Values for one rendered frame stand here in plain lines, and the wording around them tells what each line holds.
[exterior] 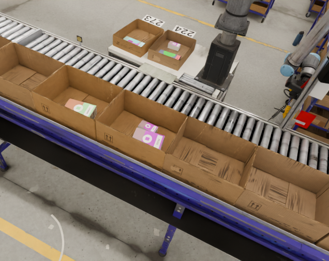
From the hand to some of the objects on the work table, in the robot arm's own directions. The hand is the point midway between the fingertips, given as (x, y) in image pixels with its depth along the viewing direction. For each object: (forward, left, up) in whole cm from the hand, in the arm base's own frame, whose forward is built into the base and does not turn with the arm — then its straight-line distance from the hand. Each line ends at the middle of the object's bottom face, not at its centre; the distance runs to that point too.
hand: (298, 100), depth 187 cm
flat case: (-27, -101, -17) cm, 106 cm away
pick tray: (-39, -133, -19) cm, 140 cm away
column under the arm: (-24, -59, -20) cm, 67 cm away
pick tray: (-37, -101, -19) cm, 109 cm away
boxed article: (-46, -102, -19) cm, 114 cm away
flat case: (-30, -135, -17) cm, 139 cm away
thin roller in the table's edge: (-7, -70, -21) cm, 74 cm away
